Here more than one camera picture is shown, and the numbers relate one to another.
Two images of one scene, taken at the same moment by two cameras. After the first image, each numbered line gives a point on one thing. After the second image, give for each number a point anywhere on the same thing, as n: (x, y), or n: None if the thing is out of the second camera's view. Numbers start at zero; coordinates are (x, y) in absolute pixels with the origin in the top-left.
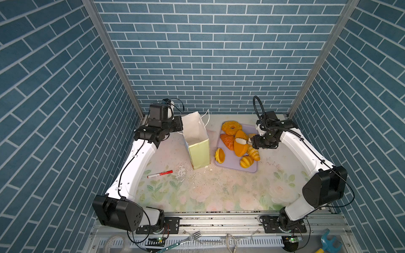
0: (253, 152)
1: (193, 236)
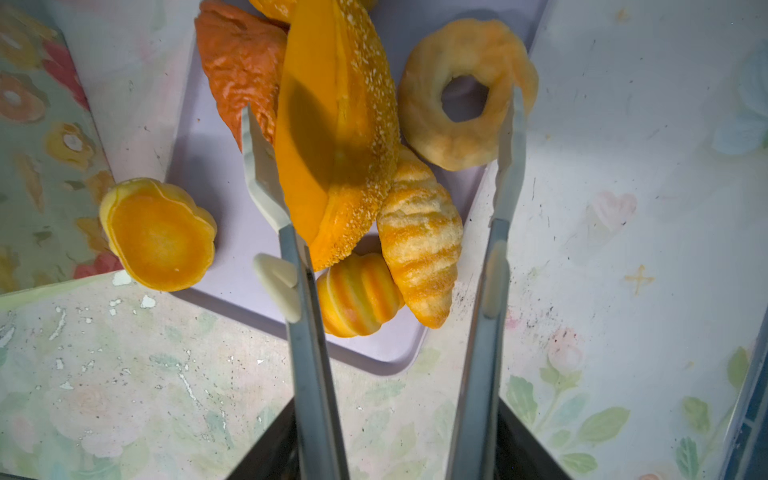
0: (421, 232)
1: None
